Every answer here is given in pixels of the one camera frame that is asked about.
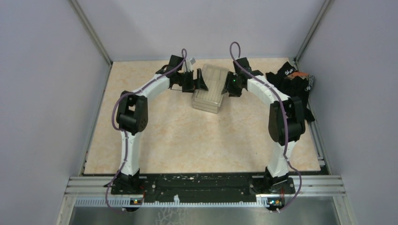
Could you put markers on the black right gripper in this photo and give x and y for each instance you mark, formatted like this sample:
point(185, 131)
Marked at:
point(227, 87)

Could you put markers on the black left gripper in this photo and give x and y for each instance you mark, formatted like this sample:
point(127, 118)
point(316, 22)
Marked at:
point(193, 86)

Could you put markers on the clear acrylic box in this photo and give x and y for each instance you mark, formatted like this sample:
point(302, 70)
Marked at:
point(210, 90)

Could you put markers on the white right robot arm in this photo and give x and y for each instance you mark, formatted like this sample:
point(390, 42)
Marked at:
point(286, 115)

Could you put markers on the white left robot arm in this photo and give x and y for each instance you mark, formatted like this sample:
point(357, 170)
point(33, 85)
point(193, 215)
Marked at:
point(130, 113)

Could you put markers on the black cloth pile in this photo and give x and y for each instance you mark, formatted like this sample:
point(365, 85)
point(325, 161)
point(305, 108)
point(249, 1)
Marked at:
point(293, 83)

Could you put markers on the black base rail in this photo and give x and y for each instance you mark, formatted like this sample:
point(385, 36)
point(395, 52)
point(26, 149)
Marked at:
point(200, 187)

